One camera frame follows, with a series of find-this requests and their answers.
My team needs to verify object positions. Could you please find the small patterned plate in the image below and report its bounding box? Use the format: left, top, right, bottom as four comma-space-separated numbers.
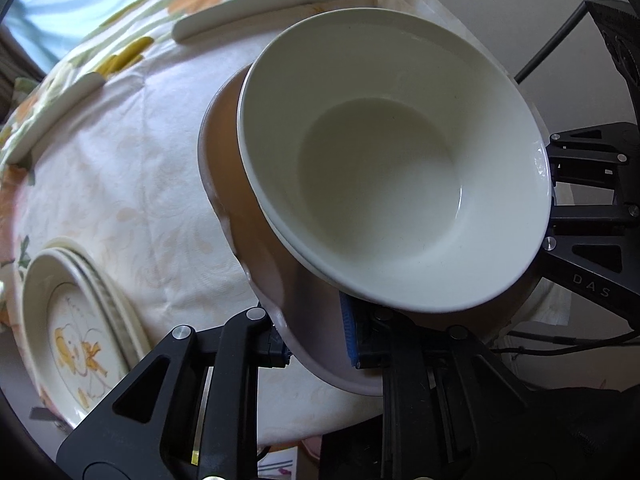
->
21, 249, 137, 429

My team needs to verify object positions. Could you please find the light blue sheer curtain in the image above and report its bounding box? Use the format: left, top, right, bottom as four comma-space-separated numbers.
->
10, 0, 201, 63

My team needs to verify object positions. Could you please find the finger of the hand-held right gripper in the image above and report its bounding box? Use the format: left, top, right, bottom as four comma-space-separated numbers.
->
541, 204, 640, 332
547, 122, 640, 206

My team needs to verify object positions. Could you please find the black cable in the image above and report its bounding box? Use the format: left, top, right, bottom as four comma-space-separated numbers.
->
514, 0, 617, 84

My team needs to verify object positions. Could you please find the beige curtain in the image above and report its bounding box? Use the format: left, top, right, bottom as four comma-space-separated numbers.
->
0, 25, 47, 118

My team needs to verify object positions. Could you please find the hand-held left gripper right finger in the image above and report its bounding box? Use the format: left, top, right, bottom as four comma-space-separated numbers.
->
339, 292, 586, 480

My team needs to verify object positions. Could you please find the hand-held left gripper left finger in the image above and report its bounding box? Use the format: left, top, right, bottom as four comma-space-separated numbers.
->
56, 307, 292, 480

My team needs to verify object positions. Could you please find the white patterned tablecloth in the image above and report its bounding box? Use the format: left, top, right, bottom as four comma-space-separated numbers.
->
0, 0, 571, 441

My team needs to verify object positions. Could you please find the small white bowl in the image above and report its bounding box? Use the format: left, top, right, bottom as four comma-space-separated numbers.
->
237, 7, 555, 313

